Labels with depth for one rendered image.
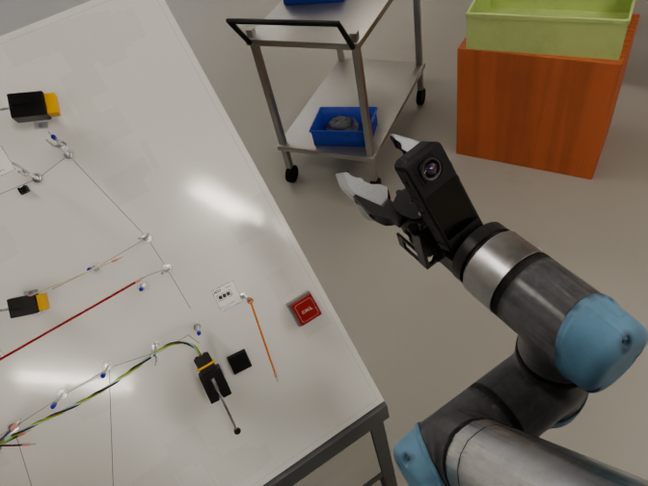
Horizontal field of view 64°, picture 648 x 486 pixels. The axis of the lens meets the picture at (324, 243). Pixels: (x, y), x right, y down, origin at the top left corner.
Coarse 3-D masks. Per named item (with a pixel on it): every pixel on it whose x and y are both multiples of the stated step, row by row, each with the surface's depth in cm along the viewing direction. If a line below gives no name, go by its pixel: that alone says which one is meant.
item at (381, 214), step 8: (360, 200) 59; (368, 208) 58; (376, 208) 58; (384, 208) 57; (392, 208) 57; (376, 216) 57; (384, 216) 57; (392, 216) 56; (400, 216) 56; (384, 224) 58; (392, 224) 57; (400, 224) 57
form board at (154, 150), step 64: (128, 0) 103; (0, 64) 97; (64, 64) 100; (128, 64) 103; (192, 64) 106; (0, 128) 97; (64, 128) 100; (128, 128) 103; (192, 128) 106; (0, 192) 97; (64, 192) 99; (128, 192) 103; (192, 192) 106; (256, 192) 110; (0, 256) 96; (64, 256) 99; (128, 256) 103; (192, 256) 106; (256, 256) 110; (0, 320) 96; (64, 320) 99; (128, 320) 102; (192, 320) 106; (320, 320) 113; (0, 384) 96; (64, 384) 99; (128, 384) 102; (192, 384) 106; (256, 384) 109; (320, 384) 113; (64, 448) 99; (128, 448) 102; (192, 448) 106; (256, 448) 109
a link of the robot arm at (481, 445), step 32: (480, 384) 52; (448, 416) 49; (480, 416) 47; (512, 416) 48; (416, 448) 48; (448, 448) 45; (480, 448) 41; (512, 448) 38; (544, 448) 37; (416, 480) 47; (448, 480) 45; (480, 480) 39; (512, 480) 36; (544, 480) 33; (576, 480) 32; (608, 480) 30; (640, 480) 30
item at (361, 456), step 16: (368, 432) 131; (352, 448) 131; (368, 448) 137; (336, 464) 131; (352, 464) 137; (368, 464) 143; (304, 480) 127; (320, 480) 132; (336, 480) 138; (352, 480) 144; (368, 480) 151
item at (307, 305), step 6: (300, 300) 109; (306, 300) 109; (312, 300) 109; (294, 306) 108; (300, 306) 109; (306, 306) 109; (312, 306) 109; (294, 312) 108; (300, 312) 109; (306, 312) 109; (312, 312) 109; (318, 312) 110; (300, 318) 109; (306, 318) 109; (312, 318) 109
